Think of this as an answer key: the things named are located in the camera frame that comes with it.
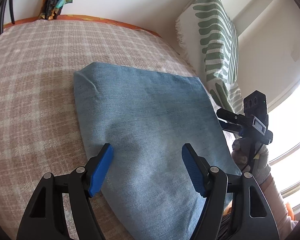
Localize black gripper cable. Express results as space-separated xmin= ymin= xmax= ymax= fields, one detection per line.
xmin=241 ymin=140 xmax=257 ymax=172

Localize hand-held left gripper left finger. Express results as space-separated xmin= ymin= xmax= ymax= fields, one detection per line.
xmin=16 ymin=143 xmax=114 ymax=240

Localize person's zebra-striped clothing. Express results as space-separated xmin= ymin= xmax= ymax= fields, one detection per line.
xmin=218 ymin=206 xmax=236 ymax=240

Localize window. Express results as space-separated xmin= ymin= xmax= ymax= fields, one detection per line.
xmin=265 ymin=72 xmax=300 ymax=220

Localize blue denim pants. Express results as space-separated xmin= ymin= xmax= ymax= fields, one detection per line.
xmin=73 ymin=62 xmax=243 ymax=240

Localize orange bed sheet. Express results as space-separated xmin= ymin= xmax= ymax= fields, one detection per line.
xmin=1 ymin=14 xmax=163 ymax=39

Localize beige plaid blanket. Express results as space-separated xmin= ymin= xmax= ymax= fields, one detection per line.
xmin=0 ymin=19 xmax=240 ymax=240

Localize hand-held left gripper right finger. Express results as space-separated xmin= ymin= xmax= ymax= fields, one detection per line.
xmin=181 ymin=143 xmax=280 ymax=240

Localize folded light stands bundle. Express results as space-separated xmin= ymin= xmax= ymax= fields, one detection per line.
xmin=39 ymin=0 xmax=65 ymax=20

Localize person's right forearm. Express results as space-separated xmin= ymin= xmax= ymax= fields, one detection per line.
xmin=259 ymin=172 xmax=300 ymax=237

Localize person's right hand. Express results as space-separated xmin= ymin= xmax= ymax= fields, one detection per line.
xmin=230 ymin=137 xmax=272 ymax=183

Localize green leaf print pillow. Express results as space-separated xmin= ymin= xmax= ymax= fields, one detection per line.
xmin=175 ymin=0 xmax=243 ymax=113

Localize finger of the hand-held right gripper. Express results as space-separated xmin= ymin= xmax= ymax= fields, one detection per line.
xmin=220 ymin=120 xmax=243 ymax=133
xmin=216 ymin=108 xmax=246 ymax=123

